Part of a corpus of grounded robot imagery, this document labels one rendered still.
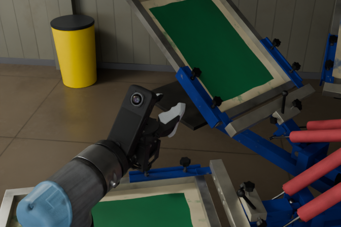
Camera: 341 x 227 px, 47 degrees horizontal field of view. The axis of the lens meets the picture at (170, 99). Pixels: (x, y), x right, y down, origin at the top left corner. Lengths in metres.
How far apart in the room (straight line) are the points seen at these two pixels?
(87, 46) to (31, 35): 1.00
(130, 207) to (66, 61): 2.98
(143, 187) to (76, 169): 1.06
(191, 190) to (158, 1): 0.99
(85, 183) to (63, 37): 3.70
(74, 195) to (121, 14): 4.09
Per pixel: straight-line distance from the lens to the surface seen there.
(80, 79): 4.41
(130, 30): 4.62
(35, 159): 3.47
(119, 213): 1.54
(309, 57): 4.74
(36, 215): 0.54
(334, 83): 2.15
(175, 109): 0.73
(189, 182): 1.64
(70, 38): 4.20
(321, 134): 1.63
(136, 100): 0.62
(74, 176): 0.57
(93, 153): 0.60
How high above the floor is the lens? 2.06
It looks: 30 degrees down
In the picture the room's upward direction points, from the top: straight up
